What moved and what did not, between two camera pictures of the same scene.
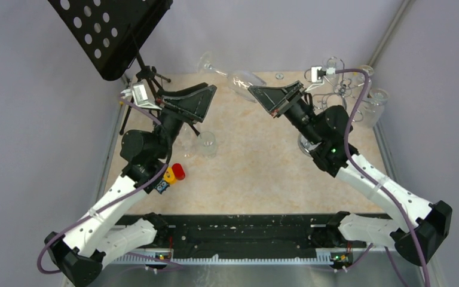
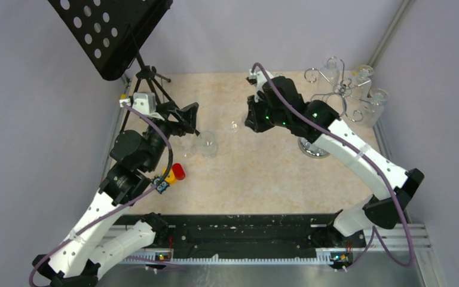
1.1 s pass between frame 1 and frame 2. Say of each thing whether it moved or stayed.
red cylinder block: stayed
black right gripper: moved
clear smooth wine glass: stayed
